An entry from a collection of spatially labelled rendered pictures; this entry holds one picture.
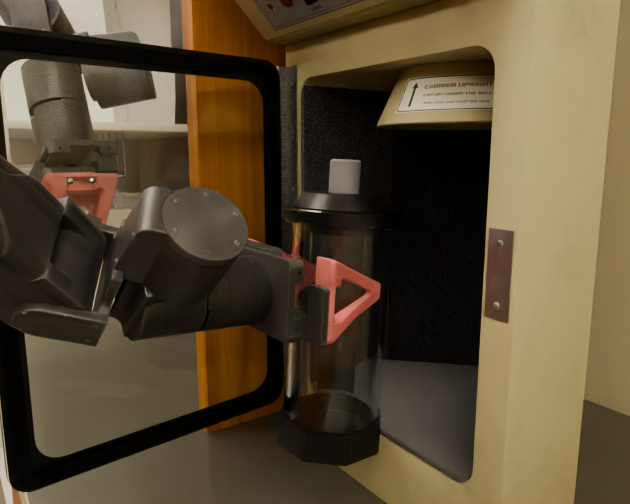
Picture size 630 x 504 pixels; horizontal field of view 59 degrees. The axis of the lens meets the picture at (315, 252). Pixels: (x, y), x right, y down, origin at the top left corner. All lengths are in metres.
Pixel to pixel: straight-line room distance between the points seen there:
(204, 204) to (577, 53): 0.29
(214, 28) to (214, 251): 0.39
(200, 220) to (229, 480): 0.37
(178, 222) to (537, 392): 0.31
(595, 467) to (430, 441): 0.23
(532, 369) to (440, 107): 0.23
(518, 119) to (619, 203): 0.46
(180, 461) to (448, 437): 0.31
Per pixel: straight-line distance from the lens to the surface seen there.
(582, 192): 0.49
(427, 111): 0.51
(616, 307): 0.89
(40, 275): 0.37
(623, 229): 0.87
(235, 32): 0.70
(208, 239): 0.35
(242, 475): 0.67
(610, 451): 0.79
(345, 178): 0.49
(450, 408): 0.65
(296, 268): 0.42
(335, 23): 0.56
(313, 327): 0.44
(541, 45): 0.44
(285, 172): 0.66
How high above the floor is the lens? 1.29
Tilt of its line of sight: 10 degrees down
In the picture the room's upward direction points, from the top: straight up
